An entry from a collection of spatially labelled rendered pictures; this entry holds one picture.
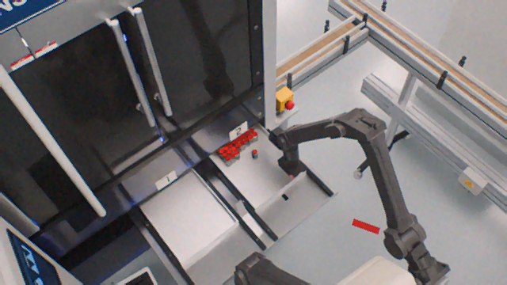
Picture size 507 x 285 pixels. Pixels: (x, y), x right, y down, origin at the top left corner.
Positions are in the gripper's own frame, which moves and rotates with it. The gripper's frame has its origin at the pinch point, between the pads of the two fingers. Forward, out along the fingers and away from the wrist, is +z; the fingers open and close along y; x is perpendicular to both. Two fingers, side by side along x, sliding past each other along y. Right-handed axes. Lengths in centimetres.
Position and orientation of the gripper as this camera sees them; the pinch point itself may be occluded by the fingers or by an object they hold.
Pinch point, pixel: (293, 176)
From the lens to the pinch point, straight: 184.5
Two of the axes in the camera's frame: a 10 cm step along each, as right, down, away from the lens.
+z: 1.2, 6.3, 7.6
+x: -7.8, 5.4, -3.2
